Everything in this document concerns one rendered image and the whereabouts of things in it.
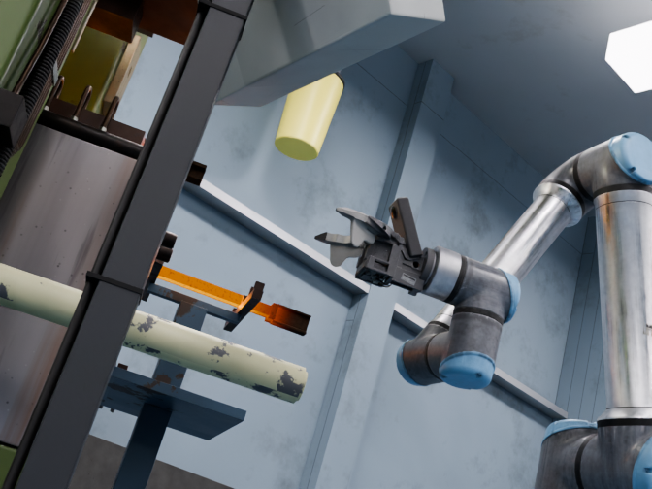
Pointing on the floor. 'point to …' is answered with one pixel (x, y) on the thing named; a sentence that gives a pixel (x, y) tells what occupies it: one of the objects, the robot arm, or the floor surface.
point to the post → (133, 255)
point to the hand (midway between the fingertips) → (325, 219)
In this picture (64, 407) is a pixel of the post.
